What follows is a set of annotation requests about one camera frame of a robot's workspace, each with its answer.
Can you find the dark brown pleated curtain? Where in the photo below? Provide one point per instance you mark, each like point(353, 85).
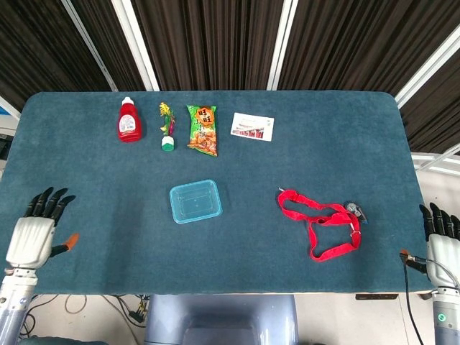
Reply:
point(215, 43)

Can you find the white frame post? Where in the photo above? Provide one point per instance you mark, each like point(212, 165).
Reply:
point(136, 46)
point(427, 64)
point(282, 46)

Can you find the blue-grey robot torso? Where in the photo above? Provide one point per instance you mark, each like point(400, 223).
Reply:
point(219, 320)

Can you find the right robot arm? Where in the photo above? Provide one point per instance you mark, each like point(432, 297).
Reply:
point(445, 320)

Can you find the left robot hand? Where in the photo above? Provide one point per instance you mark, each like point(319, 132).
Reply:
point(32, 240)

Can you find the dark blue fabric bundle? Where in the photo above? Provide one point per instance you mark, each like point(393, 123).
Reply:
point(57, 342)

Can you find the white metal rack frame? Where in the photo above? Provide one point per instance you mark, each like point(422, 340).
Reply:
point(436, 163)

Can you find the red ketchup bottle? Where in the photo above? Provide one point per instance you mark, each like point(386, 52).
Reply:
point(129, 125)

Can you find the black table edge bracket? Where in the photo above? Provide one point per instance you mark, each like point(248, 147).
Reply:
point(376, 296)

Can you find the white printed card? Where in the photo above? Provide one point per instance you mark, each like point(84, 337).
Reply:
point(251, 126)

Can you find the teal table mat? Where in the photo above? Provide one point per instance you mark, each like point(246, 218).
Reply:
point(251, 258)

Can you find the blue plastic tray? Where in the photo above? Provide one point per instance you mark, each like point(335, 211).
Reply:
point(196, 201)

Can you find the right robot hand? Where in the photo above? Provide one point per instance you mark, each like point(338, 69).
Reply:
point(443, 255)

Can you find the metal key clip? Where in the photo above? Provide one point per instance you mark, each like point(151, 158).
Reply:
point(354, 208)

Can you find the thin grey frame post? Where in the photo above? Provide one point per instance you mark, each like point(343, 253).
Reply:
point(90, 46)

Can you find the green snack bag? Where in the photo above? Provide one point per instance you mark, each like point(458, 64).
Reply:
point(203, 133)

